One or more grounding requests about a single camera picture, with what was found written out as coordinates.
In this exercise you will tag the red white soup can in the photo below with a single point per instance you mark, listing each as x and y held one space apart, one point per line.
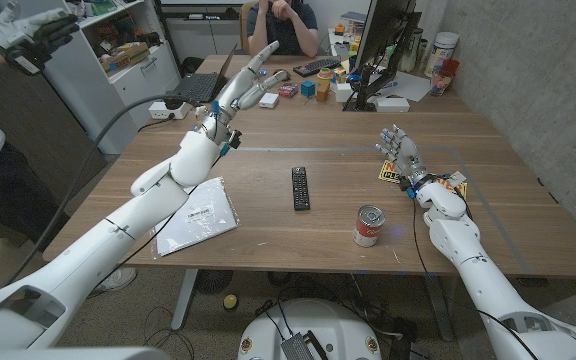
368 227

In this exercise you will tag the white paper sheet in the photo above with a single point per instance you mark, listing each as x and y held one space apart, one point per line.
408 86

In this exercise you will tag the blue cube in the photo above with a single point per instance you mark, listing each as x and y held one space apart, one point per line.
308 89

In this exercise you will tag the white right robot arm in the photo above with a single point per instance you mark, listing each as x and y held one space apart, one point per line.
478 280

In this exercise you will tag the colourful stacking toy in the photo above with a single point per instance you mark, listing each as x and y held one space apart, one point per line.
324 75

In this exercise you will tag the white paper tag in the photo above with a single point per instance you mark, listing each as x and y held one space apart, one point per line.
457 178

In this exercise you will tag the seated person in dark shirt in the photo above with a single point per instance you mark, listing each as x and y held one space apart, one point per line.
288 30

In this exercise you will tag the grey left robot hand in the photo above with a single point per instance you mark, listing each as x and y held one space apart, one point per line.
243 87

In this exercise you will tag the white shelf cabinet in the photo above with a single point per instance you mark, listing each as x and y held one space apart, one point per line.
133 75

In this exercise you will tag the white power strip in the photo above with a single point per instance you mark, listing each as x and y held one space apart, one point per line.
158 111

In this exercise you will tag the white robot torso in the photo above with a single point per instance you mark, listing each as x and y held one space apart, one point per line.
68 354

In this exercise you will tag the multicolour building blocks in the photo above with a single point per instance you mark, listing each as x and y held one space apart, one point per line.
340 75

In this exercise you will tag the yellow ball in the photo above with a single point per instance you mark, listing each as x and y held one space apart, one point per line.
230 301

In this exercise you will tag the yellow sticker with red letters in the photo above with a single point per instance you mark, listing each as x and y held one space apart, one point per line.
387 172

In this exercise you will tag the grey finned electronics box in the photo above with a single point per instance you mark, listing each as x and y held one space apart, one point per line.
298 348

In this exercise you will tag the black laptop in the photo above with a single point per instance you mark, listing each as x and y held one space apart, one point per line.
198 85

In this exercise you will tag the wooden block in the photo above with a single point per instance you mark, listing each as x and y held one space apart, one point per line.
322 92

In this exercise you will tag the white paper in plastic sleeve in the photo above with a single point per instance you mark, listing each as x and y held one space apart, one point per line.
203 225

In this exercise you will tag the small white box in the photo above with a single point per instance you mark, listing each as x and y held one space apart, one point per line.
270 102

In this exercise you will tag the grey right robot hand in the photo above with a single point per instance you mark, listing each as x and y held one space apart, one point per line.
406 155

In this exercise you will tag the black monitor on stand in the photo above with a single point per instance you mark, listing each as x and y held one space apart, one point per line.
383 30

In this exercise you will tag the black bag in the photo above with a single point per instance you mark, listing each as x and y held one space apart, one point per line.
192 66

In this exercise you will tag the black TV remote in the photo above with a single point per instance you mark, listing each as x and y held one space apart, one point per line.
300 189

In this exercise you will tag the black floor fan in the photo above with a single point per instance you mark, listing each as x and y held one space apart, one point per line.
213 281

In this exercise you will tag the pink patterned box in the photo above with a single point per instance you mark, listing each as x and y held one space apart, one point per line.
289 90

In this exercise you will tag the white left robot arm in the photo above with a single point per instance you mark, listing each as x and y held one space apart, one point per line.
93 250

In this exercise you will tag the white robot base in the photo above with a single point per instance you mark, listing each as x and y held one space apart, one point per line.
335 325

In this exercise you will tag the dark metal thermos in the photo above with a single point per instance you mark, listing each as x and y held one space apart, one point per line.
410 50

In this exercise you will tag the white low cabinet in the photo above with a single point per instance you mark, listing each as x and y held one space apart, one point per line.
203 37

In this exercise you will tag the white canister with label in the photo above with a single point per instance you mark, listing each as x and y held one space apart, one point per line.
442 52

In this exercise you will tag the flat white box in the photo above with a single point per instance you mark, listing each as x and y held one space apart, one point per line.
392 104

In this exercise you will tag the white cube box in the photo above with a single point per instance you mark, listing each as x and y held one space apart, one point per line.
343 93

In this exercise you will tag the black keyboard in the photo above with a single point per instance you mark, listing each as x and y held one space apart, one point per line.
317 67

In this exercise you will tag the black white teleoperation glove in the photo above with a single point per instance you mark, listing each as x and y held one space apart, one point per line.
28 37

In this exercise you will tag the cardboard box on shelf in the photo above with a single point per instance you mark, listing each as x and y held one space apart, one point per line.
125 56

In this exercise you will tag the black power adapter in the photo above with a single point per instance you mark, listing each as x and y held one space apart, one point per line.
172 103

